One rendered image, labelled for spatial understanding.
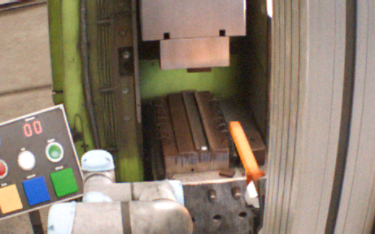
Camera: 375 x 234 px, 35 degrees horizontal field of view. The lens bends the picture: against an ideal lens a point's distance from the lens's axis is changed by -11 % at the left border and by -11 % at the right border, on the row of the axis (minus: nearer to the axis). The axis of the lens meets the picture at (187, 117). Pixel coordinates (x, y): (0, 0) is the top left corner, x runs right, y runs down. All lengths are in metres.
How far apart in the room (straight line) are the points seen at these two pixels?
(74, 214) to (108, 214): 0.06
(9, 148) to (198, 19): 0.68
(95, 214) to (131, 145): 1.21
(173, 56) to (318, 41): 1.50
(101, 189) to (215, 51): 0.69
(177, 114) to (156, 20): 0.51
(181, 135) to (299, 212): 1.67
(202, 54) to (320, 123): 1.48
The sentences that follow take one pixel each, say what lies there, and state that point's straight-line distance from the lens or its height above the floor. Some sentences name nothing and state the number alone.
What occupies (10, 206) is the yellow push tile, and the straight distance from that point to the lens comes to 1.87.
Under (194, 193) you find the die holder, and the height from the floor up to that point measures 0.87.
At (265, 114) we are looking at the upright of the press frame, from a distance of 2.22.
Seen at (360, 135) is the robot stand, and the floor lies 1.82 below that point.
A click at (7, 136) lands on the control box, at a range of 1.88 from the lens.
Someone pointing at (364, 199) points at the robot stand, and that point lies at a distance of 0.50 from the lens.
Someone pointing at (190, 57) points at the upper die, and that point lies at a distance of 1.91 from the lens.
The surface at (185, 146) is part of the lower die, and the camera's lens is 2.08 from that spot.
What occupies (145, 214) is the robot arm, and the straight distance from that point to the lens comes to 0.99.
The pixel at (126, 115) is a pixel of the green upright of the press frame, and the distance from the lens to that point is 2.14.
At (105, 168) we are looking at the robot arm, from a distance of 1.46.
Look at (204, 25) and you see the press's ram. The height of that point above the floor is 1.40.
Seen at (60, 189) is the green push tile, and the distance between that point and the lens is 1.90.
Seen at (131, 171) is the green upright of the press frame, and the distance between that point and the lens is 2.24.
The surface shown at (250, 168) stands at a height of 1.14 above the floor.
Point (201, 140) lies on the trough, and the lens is 2.13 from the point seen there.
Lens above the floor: 2.04
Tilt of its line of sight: 28 degrees down
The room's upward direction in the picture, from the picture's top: 1 degrees counter-clockwise
